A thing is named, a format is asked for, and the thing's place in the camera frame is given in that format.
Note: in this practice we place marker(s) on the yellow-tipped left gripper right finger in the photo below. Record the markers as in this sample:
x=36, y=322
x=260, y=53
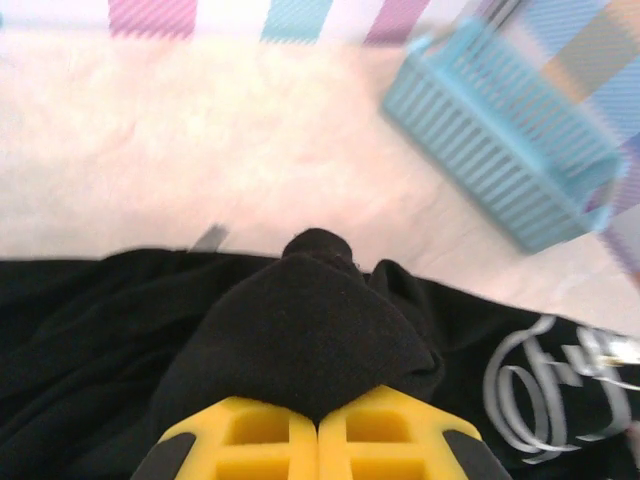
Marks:
x=390, y=440

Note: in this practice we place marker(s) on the black floral print t-shirt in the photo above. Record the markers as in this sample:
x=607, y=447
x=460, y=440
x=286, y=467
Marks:
x=310, y=330

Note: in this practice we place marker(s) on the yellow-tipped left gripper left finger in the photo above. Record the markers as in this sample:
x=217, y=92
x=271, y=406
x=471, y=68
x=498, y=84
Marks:
x=250, y=440

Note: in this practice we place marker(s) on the light blue plastic basket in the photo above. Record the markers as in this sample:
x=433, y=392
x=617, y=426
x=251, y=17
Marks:
x=500, y=150

